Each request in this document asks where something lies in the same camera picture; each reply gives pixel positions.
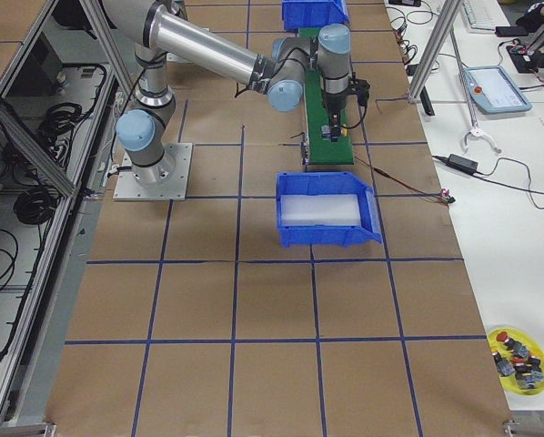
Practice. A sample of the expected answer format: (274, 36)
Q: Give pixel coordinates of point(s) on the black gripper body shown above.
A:
(333, 106)

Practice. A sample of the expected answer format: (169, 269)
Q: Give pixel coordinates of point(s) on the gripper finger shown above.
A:
(335, 131)

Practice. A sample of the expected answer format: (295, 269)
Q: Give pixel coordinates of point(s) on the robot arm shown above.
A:
(235, 109)

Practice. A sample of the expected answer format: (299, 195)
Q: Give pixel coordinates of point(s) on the yellow plate of buttons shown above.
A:
(519, 361)

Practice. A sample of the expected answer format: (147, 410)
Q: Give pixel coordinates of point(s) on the green conveyor belt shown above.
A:
(329, 70)

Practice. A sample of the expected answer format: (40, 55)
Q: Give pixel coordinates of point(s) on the blue bin robot right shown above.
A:
(329, 183)

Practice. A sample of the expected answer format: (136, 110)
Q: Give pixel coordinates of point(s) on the blue bin robot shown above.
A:
(297, 14)
(329, 183)

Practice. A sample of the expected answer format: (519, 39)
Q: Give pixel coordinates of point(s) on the white foam in right bin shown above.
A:
(326, 210)

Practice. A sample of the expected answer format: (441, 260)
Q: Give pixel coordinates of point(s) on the blue bin robot left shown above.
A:
(297, 14)

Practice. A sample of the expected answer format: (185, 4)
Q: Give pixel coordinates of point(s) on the black power adapter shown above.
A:
(461, 164)

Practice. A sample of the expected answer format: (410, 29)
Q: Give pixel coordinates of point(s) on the teach pendant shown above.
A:
(493, 91)

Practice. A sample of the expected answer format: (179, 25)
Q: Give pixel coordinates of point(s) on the aluminium frame post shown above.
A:
(444, 24)

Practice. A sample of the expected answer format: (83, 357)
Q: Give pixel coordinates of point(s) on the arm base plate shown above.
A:
(166, 180)

